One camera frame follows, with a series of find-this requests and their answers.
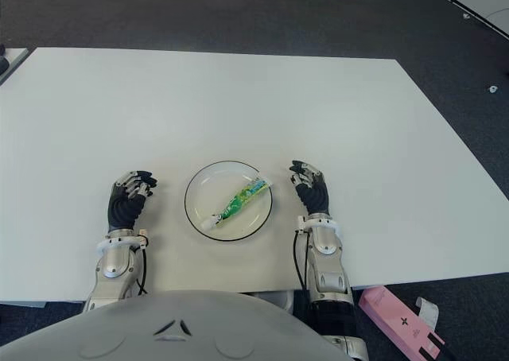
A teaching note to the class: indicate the right robot hand black silver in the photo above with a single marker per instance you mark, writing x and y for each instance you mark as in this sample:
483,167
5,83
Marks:
316,196

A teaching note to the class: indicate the left robot hand black silver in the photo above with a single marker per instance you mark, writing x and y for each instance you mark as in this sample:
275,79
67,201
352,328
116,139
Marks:
125,210

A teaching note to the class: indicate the green toothpaste tube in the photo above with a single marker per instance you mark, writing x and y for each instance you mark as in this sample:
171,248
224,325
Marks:
238,202

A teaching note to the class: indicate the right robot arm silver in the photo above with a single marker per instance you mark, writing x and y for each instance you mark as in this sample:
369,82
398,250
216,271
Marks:
326,265

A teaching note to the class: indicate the white plate black rim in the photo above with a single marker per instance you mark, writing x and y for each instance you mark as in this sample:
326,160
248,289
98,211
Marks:
207,202

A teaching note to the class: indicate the black table leg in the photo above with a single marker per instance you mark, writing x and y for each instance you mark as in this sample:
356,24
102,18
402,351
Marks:
300,303

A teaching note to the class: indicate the grey robot torso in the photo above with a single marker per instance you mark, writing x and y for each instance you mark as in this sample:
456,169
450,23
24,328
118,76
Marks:
159,329

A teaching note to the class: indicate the pink cardboard box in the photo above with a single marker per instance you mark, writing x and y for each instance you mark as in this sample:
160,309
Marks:
393,313

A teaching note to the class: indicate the white paper strip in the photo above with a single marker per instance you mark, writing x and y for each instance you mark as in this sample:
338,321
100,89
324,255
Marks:
427,309

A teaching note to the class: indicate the white side table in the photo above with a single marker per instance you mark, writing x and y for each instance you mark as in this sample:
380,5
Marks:
14,57

